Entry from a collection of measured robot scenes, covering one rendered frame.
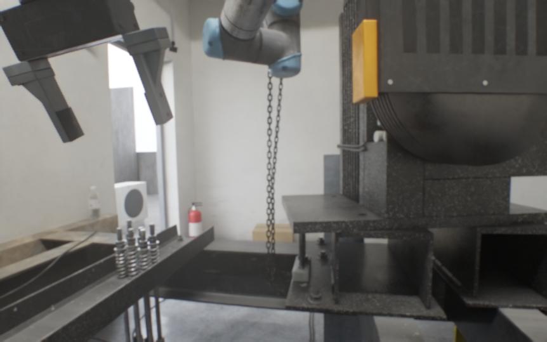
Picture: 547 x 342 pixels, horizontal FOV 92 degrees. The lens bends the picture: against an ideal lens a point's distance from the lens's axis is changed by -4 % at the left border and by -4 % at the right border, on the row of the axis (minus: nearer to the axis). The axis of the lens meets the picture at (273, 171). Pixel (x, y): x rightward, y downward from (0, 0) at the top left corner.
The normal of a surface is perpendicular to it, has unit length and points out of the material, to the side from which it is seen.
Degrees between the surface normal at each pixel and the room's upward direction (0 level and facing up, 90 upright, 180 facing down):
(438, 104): 90
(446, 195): 90
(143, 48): 113
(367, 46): 90
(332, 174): 90
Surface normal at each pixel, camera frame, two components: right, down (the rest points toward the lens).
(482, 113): 0.04, 0.07
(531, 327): -0.02, -1.00
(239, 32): -0.06, 0.94
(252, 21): 0.25, 0.95
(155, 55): -0.06, 0.46
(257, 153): -0.18, 0.07
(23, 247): 0.98, 0.00
